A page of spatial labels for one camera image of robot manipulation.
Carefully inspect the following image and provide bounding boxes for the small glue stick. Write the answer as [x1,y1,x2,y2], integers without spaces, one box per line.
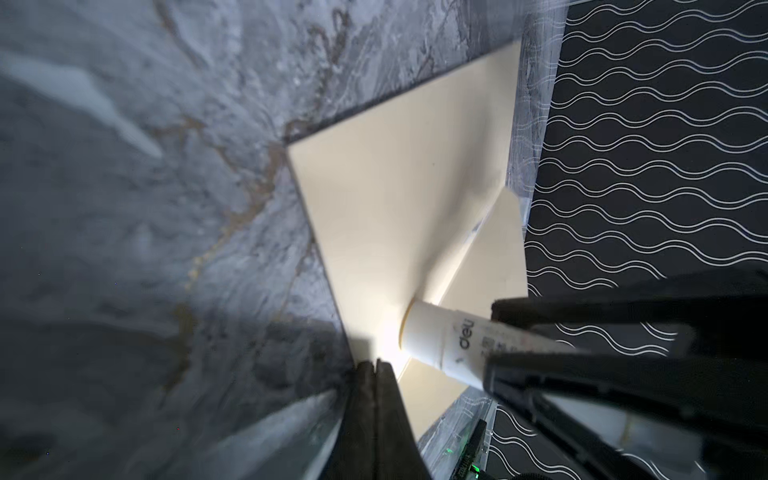
[400,300,575,389]

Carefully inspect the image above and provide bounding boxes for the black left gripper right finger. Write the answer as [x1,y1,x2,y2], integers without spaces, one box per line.
[375,359,431,480]

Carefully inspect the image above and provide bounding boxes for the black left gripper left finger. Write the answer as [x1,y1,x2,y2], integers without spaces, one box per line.
[320,361,376,479]

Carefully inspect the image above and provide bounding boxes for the tan kraft envelope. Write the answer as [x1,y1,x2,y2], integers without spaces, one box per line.
[288,42,527,437]

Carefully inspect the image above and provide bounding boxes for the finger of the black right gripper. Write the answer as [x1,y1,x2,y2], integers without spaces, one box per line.
[491,267,767,360]
[483,352,767,479]

